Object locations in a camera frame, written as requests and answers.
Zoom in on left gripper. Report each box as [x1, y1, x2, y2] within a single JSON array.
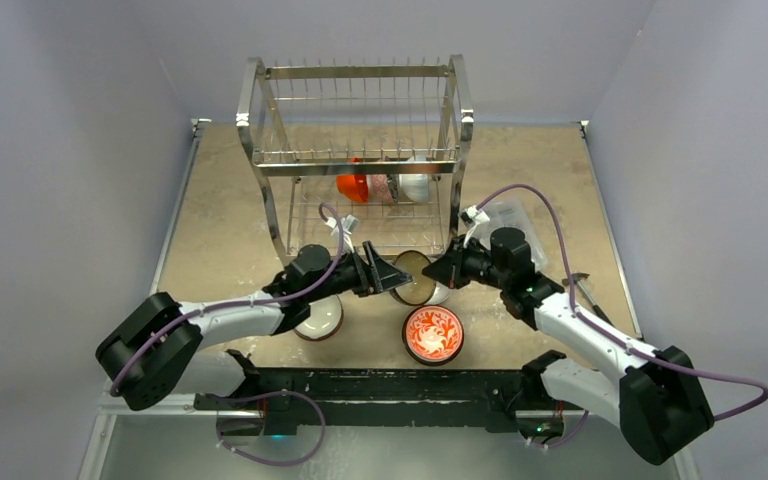
[[306, 242, 410, 304]]

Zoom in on white red-rimmed bowl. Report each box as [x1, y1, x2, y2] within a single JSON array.
[[294, 295, 344, 341]]

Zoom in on plain white bottom bowl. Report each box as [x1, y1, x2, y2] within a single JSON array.
[[425, 282, 452, 305]]

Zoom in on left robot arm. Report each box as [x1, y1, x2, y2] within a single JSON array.
[[95, 241, 413, 411]]

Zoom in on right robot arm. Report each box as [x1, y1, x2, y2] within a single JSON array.
[[423, 227, 715, 465]]

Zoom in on steel two-tier dish rack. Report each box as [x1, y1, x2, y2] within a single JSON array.
[[235, 54, 475, 261]]

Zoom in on red floral pattern bowl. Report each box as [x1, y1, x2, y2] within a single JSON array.
[[402, 305, 465, 366]]

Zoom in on clear plastic screw box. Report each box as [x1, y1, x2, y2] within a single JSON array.
[[476, 197, 548, 270]]

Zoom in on black hex key tool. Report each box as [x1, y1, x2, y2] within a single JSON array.
[[562, 272, 613, 326]]

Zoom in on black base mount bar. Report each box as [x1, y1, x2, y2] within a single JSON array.
[[194, 367, 579, 441]]

